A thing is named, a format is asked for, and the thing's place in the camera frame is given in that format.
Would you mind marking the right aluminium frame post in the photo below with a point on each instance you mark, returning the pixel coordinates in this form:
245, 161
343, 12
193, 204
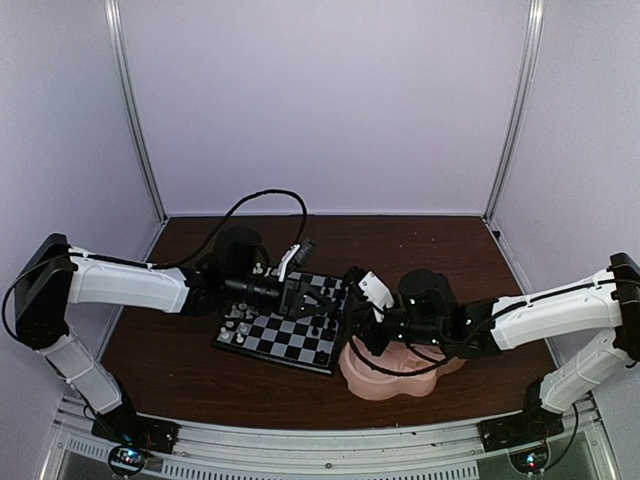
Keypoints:
529, 57

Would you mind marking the black and white chessboard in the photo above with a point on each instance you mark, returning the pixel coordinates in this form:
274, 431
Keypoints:
288, 341

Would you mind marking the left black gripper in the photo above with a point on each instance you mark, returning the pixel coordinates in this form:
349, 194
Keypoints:
292, 298

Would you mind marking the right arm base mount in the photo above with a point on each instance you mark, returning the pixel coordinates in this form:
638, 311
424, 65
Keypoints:
518, 429

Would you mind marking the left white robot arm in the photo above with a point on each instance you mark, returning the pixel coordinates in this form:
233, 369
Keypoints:
59, 274

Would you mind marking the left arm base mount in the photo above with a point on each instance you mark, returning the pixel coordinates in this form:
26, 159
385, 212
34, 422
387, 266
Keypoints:
148, 434

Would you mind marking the front aluminium rail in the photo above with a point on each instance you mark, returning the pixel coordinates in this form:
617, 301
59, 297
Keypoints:
452, 450

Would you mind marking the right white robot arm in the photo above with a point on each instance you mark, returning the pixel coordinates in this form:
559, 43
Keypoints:
607, 301

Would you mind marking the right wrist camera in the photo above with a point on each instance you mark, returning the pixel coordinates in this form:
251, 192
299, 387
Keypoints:
371, 289

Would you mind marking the black rook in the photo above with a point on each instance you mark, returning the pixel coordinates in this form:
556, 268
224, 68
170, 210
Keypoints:
322, 357

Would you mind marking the white bishop piece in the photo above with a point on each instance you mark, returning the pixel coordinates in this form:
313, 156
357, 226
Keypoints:
234, 312

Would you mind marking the left aluminium frame post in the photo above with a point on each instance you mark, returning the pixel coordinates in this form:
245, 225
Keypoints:
117, 38

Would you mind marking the aluminium frame post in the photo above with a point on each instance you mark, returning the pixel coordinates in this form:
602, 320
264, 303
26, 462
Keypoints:
117, 38
529, 57

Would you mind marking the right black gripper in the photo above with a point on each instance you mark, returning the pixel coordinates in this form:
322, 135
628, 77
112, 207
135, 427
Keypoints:
368, 335

